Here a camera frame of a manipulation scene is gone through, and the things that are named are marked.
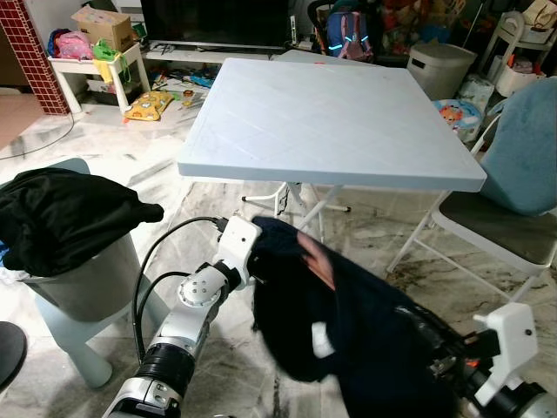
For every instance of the navy blue garment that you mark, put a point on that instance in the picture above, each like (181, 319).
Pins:
(365, 348)

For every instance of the black garment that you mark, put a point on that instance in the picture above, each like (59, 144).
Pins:
(70, 218)

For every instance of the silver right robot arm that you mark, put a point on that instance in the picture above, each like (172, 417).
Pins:
(531, 405)

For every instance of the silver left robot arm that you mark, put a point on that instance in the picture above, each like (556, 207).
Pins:
(191, 313)

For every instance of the light blue towel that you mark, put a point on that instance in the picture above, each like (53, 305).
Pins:
(526, 148)

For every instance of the colourful cartoon cushion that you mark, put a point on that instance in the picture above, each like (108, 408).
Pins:
(457, 115)

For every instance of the light blue folding table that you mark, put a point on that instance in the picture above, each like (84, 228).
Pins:
(331, 122)

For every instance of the white shelf with baskets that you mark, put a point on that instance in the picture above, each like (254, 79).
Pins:
(513, 78)

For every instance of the white lidded laundry basket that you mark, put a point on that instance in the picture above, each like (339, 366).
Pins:
(439, 70)

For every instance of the dark school backpack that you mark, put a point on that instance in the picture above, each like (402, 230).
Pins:
(348, 35)

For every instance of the grey plastic bucket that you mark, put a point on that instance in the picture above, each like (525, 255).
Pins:
(87, 287)

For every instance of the pale blue child's chair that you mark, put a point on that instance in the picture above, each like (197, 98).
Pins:
(74, 348)

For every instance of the yellow toy pack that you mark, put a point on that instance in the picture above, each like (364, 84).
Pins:
(148, 106)

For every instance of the black television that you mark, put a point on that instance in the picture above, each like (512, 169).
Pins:
(213, 22)

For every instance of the small white side table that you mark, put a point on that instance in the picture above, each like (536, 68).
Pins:
(87, 63)

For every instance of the brown cardboard box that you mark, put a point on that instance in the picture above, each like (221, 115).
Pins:
(104, 28)

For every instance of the pink bag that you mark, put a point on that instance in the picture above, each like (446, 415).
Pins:
(71, 45)

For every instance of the red brick pillar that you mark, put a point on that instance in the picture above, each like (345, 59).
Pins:
(30, 52)

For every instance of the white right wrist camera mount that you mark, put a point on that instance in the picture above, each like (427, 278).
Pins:
(509, 340)

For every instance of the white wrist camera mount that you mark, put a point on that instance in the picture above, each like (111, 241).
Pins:
(509, 340)
(237, 248)

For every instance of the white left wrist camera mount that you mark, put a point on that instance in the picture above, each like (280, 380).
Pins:
(237, 248)

